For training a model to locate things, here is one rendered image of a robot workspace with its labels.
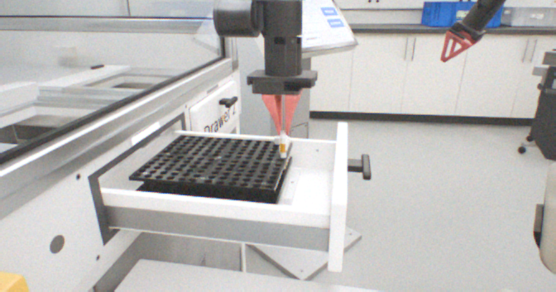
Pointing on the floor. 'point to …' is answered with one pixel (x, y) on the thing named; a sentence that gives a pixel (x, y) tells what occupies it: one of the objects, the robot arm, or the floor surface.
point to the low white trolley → (214, 280)
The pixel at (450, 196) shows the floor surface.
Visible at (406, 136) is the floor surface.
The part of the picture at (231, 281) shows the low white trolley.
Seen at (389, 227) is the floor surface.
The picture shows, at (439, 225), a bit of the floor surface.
